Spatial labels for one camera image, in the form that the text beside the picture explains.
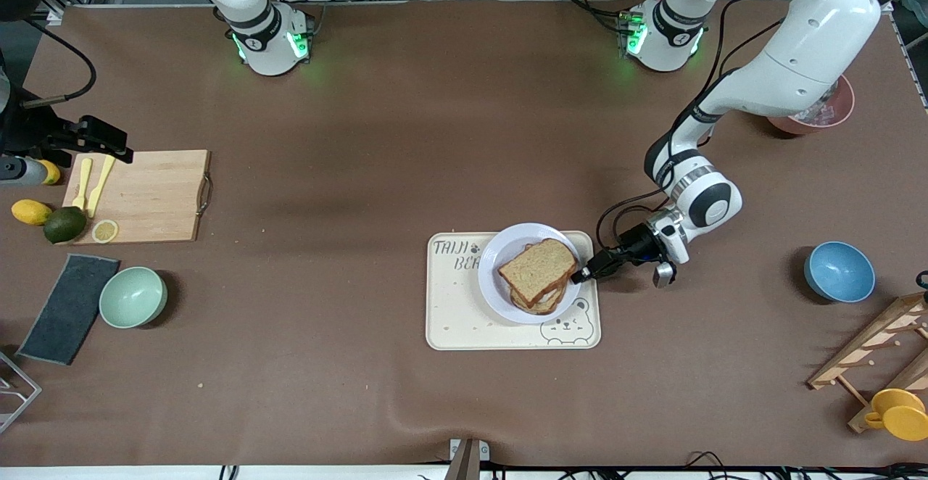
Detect plain brown bread slice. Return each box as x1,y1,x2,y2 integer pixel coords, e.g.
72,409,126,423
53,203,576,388
497,239,579,305

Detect toasted bread slice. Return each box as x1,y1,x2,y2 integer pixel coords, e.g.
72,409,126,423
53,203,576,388
510,244,570,316

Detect pale round plate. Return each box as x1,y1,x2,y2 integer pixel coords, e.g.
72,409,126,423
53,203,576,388
478,223,583,325

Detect yellow plastic fork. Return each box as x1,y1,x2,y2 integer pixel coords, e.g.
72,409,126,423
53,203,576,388
71,157,94,211

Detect yellow plastic knife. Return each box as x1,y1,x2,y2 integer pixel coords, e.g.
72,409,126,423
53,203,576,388
86,155,117,218

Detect green lime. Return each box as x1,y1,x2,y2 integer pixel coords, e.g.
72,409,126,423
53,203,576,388
43,206,88,244

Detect wooden cutting board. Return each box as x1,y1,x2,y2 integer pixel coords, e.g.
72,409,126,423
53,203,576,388
62,149,212,245

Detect cream bear print tray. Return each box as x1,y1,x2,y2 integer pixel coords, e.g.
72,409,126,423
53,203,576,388
425,231,602,351

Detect dark grey cloth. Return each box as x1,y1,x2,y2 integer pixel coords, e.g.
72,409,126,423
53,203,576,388
16,254,121,366

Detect mint green bowl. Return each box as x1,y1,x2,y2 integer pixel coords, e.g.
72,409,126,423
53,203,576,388
99,266,168,330

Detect blue bowl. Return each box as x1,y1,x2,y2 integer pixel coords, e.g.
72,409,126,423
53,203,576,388
803,241,877,304

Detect clear ice cubes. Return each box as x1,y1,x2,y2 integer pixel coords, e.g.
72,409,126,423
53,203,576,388
794,99,836,125

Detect pink bowl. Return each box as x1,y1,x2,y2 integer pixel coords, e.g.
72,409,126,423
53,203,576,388
767,74,856,136

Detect wooden peg rack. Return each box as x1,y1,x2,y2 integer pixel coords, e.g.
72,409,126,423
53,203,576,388
806,291,928,434

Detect yellow cup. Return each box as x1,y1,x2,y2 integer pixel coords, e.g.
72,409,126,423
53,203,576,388
864,389,928,442

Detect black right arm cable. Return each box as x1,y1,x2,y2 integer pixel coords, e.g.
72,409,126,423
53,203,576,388
14,16,97,107

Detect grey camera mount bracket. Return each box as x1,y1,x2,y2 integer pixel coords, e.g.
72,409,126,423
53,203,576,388
444,438,491,480

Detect metal wire rack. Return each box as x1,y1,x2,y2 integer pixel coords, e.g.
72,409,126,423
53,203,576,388
0,349,42,435

